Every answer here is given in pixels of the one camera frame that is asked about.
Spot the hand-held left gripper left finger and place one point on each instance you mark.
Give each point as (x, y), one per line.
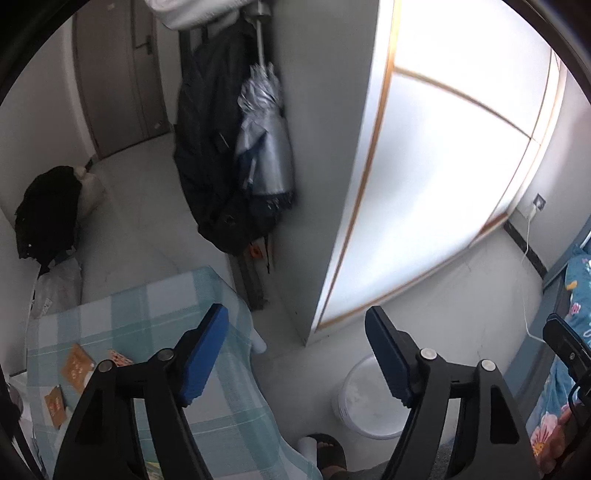
(203, 355)

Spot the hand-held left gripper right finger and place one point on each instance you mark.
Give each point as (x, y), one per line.
(388, 360)

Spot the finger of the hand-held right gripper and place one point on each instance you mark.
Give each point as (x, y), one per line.
(570, 355)

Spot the white plastic bin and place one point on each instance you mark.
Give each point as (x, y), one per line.
(364, 406)

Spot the red patterned packet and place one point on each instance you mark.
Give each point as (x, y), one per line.
(117, 357)

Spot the large orange packet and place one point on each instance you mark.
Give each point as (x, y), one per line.
(76, 369)

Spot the small orange packet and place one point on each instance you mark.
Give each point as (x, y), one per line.
(56, 406)

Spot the floral bedsheet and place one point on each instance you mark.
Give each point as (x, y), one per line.
(579, 286)

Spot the checked blue tablecloth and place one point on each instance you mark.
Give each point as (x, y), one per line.
(138, 314)

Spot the person's foot in sandal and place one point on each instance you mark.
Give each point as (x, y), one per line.
(330, 454)

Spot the grey plastic bag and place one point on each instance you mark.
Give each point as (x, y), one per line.
(60, 286)

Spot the white sack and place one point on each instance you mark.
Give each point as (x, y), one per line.
(92, 194)

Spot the black hanging backpack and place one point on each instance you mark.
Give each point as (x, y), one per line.
(203, 152)

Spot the white wardrobe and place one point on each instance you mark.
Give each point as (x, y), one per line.
(438, 161)

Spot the black bag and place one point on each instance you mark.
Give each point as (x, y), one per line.
(46, 212)

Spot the silver folded umbrella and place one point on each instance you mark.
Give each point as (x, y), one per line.
(268, 152)

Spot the grey door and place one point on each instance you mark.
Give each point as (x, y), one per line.
(115, 83)

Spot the white garment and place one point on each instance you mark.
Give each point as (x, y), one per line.
(194, 14)

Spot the wall socket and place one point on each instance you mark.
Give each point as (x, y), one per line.
(539, 201)

